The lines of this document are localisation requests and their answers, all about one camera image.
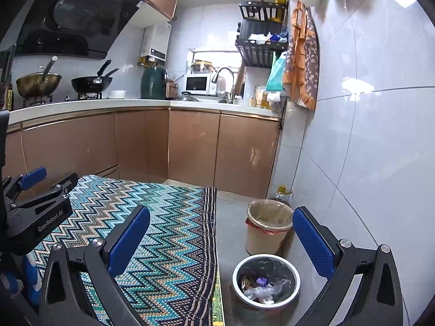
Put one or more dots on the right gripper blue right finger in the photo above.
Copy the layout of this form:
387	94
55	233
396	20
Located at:
378	300

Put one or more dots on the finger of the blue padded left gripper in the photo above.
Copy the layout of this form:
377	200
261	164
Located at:
31	179

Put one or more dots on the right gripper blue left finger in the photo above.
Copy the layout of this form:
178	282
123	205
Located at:
63	298

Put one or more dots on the white rimmed black trash bin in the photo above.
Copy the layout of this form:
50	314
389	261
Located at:
266	283

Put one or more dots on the brown kitchen base cabinets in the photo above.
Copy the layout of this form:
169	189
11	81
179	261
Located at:
234	152

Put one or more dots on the blue white sneaker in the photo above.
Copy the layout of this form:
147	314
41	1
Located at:
30	282

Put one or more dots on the beige plastic waste bin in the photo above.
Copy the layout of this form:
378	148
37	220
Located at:
268	223

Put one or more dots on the clear oil bottle yellow cap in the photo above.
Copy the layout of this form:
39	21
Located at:
283	195

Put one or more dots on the brass coloured wok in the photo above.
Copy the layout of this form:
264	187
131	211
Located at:
39	84

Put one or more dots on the black frying pan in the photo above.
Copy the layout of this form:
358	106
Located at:
92	87

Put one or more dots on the zigzag patterned floor rug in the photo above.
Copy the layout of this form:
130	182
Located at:
172	278

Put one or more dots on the dark green kettle appliance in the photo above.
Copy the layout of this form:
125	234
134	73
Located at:
153	83

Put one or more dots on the black range hood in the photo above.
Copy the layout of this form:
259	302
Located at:
74	28

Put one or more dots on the white water heater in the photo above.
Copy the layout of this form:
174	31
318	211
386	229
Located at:
156	40

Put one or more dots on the teal plastic bag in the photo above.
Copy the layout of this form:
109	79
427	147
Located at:
274	83

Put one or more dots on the white microwave oven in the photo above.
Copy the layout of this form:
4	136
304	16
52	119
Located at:
200	84

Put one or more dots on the chrome sink faucet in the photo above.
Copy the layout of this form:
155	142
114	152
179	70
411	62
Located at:
223	80

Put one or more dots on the black wire dish rack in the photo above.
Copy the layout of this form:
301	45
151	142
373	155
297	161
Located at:
261	34

